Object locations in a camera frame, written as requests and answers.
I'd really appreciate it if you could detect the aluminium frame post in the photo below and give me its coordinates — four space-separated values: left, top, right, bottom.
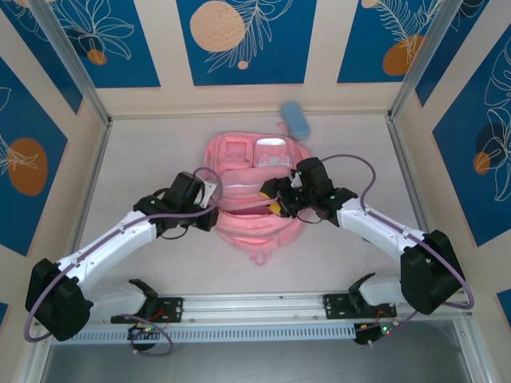
389 0 458 120
28 0 112 125

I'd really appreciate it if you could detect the aluminium mounting rail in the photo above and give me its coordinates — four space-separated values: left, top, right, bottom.
34 287 474 327

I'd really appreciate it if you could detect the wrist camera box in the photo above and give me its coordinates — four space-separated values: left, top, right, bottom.
290 156 335 189
168 171 220 209

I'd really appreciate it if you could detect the light blue pencil case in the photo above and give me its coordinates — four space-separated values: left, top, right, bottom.
279 101 311 140

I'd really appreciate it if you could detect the grey metal base panel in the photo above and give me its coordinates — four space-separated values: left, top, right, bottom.
39 318 474 383

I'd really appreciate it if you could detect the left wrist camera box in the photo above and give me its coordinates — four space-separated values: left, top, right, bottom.
168 171 220 209

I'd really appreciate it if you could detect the yellow picture book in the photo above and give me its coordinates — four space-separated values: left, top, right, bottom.
257 189 281 216

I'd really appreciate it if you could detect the white slotted cable duct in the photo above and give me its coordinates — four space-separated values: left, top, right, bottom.
50 322 357 345

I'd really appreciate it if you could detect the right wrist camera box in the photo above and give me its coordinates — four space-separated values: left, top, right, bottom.
290 156 335 189

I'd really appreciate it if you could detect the aluminium table side rail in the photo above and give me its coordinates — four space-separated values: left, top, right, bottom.
385 115 446 288
58 119 113 297

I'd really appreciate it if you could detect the pink backpack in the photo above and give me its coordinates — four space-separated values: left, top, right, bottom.
201 121 311 267

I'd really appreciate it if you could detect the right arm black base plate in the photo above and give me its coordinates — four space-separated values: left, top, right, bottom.
322 293 398 320

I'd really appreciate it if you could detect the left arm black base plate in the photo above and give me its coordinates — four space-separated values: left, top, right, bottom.
110 297 184 324

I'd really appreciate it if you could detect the blue floral wall panel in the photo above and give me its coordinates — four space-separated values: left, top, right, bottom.
176 0 319 87
432 38 511 248
337 0 444 85
0 57 69 257
414 0 491 108
50 0 161 89
0 0 84 116

